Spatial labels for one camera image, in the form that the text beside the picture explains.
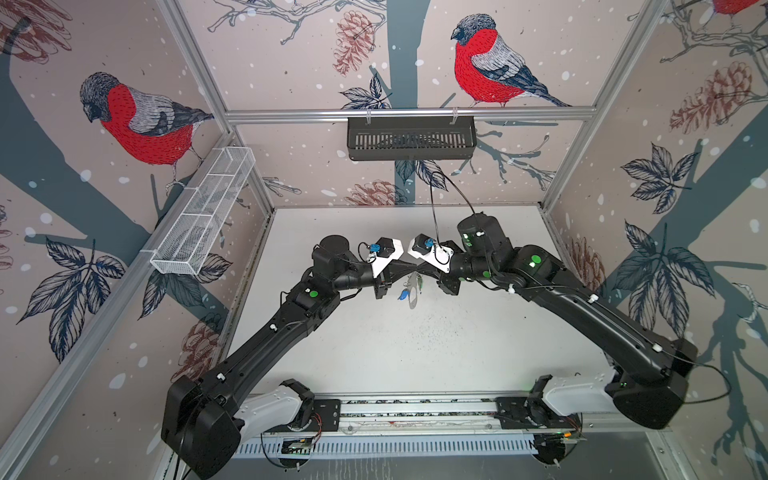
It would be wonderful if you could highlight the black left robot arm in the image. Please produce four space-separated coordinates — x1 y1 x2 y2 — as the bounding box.
161 235 436 479

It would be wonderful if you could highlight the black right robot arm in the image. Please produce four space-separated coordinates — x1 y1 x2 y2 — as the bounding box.
408 213 697 430

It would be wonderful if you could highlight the small circuit board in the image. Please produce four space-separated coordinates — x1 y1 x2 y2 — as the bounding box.
281 438 315 456

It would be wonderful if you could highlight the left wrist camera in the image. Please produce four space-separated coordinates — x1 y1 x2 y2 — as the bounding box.
367 237 404 278

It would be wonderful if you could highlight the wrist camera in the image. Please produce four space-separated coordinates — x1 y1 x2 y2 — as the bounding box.
406 234 462 273
367 237 404 278

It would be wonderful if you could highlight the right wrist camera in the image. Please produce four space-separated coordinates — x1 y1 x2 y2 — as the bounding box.
406 234 462 273

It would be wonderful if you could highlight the right camera cable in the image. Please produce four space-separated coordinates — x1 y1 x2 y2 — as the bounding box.
428 170 478 265

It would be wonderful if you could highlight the black wall basket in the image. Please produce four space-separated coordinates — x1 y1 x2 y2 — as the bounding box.
347 116 477 161

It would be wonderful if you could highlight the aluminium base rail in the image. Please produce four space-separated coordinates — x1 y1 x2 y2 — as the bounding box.
234 392 648 466

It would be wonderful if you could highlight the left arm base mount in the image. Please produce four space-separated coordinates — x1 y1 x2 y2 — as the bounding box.
280 379 341 433

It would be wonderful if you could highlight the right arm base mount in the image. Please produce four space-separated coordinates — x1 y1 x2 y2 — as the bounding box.
494 375 582 431

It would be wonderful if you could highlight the white wire mesh basket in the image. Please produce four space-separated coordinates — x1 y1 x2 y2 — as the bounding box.
150 146 255 275

